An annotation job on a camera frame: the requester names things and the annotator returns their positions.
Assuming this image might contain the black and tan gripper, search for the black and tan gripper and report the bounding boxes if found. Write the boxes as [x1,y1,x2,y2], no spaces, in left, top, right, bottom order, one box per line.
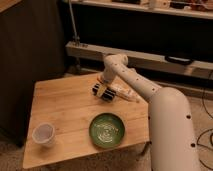
[92,83,116,101]

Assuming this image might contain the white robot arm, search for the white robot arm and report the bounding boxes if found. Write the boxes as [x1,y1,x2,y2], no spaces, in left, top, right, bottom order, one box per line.
[100,54,201,171]

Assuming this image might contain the green ceramic plate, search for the green ceramic plate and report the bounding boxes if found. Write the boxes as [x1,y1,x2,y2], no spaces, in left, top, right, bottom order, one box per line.
[89,113,125,149]

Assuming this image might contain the wooden table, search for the wooden table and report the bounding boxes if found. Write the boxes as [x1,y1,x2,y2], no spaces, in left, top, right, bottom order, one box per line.
[23,74,149,169]

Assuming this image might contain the metal pole stand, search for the metal pole stand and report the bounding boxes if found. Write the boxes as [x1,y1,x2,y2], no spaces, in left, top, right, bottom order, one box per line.
[68,0,80,46]

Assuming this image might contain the white lower shelf beam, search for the white lower shelf beam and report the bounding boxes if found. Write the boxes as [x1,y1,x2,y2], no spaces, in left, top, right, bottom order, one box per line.
[66,41,213,78]

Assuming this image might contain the dark cabinet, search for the dark cabinet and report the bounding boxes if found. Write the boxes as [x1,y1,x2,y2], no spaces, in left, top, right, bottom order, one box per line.
[0,0,65,147]

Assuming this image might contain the upper shelf with clutter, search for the upper shelf with clutter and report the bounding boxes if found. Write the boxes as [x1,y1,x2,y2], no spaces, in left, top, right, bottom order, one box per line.
[63,0,213,20]

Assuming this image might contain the black handle on shelf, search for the black handle on shelf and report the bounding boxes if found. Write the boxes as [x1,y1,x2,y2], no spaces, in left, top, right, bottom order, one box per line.
[164,56,194,65]

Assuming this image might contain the black floor cables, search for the black floor cables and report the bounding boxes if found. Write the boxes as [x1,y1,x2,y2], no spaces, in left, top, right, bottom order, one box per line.
[195,69,213,168]

